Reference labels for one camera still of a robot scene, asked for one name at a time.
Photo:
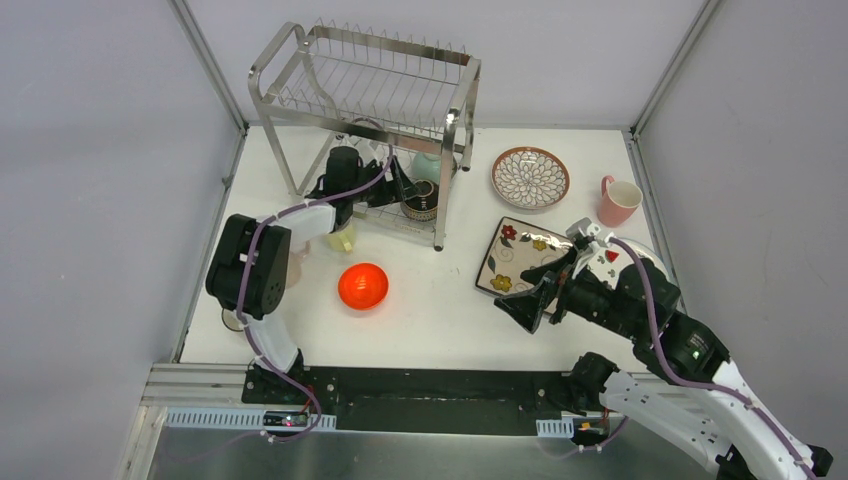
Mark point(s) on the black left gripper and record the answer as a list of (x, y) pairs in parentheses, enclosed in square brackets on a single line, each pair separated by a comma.
[(391, 189)]

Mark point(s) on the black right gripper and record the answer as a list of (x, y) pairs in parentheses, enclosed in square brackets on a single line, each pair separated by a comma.
[(525, 307)]

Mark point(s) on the brown patterned ceramic bowl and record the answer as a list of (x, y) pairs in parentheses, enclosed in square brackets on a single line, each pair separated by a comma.
[(424, 206)]

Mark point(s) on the mint green ceramic bowl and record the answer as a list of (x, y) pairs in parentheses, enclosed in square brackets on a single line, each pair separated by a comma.
[(426, 166)]

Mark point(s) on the stainless steel dish rack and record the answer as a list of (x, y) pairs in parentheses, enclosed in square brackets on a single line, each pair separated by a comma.
[(313, 88)]

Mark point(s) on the orange plastic bowl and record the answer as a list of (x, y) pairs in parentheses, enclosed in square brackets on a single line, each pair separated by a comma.
[(363, 286)]

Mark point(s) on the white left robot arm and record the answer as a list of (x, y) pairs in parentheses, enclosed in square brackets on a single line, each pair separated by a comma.
[(249, 268)]

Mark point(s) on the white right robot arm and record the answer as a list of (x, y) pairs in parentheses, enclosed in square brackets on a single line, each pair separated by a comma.
[(732, 435)]

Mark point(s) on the square flower pattern plate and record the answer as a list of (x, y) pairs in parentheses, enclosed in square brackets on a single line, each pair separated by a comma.
[(517, 246)]

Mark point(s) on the watermelon pattern round plate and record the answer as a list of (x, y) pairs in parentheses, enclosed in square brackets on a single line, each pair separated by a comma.
[(607, 264)]

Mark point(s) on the pale yellow ceramic mug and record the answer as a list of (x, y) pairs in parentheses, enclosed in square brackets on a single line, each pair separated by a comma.
[(343, 240)]

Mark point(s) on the round floral pattern plate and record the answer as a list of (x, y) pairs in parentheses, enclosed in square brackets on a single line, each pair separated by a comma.
[(530, 178)]

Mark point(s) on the pink ceramic mug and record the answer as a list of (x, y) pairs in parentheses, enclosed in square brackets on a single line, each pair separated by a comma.
[(619, 201)]

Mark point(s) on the small clear glass cup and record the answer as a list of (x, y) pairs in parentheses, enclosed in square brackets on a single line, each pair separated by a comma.
[(231, 321)]

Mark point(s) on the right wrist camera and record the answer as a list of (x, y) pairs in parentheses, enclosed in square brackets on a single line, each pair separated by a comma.
[(582, 233)]

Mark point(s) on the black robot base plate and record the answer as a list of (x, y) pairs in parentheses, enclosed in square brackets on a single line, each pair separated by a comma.
[(468, 402)]

